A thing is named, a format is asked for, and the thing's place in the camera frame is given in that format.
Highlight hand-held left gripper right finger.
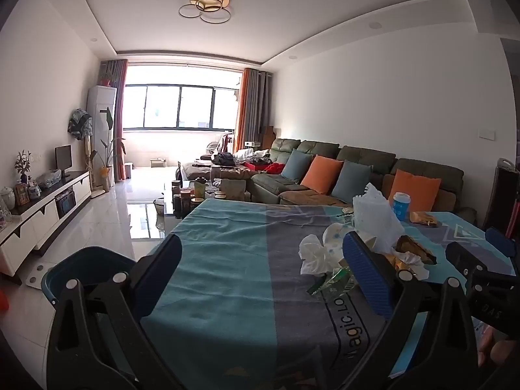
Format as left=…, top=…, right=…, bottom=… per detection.
left=321, top=231, right=480, bottom=390

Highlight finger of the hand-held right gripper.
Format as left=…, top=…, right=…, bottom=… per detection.
left=445, top=241, right=520, bottom=293
left=485, top=227, right=520, bottom=265

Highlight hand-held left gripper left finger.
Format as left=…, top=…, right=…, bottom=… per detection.
left=46, top=233, right=183, bottom=390

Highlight green plastic wrapper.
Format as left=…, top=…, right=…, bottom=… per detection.
left=306, top=266, right=358, bottom=297

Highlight white paper cup blue dots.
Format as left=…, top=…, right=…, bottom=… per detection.
left=322, top=223, right=366, bottom=261

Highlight brown snack wrapper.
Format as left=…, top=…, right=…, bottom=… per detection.
left=396, top=236, right=438, bottom=265

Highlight white tissue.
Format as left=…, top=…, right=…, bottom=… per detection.
left=298, top=234, right=346, bottom=277
left=396, top=254, right=430, bottom=281

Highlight dark blue plastic bin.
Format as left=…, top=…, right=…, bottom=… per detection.
left=41, top=246, right=141, bottom=378

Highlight person's right hand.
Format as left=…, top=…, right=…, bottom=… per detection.
left=477, top=327, right=520, bottom=370

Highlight teal grey tablecloth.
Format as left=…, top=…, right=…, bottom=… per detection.
left=140, top=197, right=516, bottom=390

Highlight blue cup white lid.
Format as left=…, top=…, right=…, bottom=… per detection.
left=389, top=192, right=412, bottom=222

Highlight group of jars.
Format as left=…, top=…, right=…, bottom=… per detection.
left=171, top=176, right=222, bottom=212

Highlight orange pillow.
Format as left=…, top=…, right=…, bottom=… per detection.
left=388, top=169, right=442, bottom=212
left=301, top=155, right=344, bottom=195

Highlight dark coffee table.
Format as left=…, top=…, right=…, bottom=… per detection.
left=162, top=176, right=248, bottom=217

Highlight blue pillow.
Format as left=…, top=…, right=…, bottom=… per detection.
left=280, top=148, right=313, bottom=183
left=331, top=160, right=373, bottom=204

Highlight brown sofa seat pad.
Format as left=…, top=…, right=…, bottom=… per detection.
left=279, top=189, right=354, bottom=208

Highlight kraft paper bag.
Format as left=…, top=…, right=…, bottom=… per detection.
left=221, top=179, right=248, bottom=202

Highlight tall leafy plant gold vase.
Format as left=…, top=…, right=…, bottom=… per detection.
left=91, top=108, right=126, bottom=192

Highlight green sofa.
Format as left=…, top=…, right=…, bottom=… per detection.
left=246, top=138, right=478, bottom=222

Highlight white flat floor plate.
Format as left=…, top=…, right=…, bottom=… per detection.
left=25, top=263, right=53, bottom=289

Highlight white TV cabinet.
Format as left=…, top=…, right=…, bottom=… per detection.
left=0, top=170, right=92, bottom=285

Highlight plastic-wrapped bundle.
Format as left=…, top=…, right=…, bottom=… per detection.
left=36, top=170, right=62, bottom=189

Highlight white clothes pile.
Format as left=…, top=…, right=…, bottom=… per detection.
left=236, top=148, right=271, bottom=163

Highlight small black monitor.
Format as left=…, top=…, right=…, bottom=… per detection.
left=55, top=145, right=73, bottom=171

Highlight white standing air conditioner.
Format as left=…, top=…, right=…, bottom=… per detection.
left=87, top=86, right=118, bottom=188

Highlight grey orange curtain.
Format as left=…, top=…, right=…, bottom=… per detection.
left=233, top=68, right=274, bottom=147
left=101, top=60, right=128, bottom=181

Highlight large window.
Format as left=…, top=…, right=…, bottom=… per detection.
left=124, top=83, right=238, bottom=131

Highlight cloth-covered standing fan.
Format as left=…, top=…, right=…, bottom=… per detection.
left=67, top=108, right=95, bottom=175

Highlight artificial flower vase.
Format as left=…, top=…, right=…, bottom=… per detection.
left=14, top=150, right=32, bottom=185

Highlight black case with handle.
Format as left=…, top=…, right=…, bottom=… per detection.
left=483, top=158, right=520, bottom=232

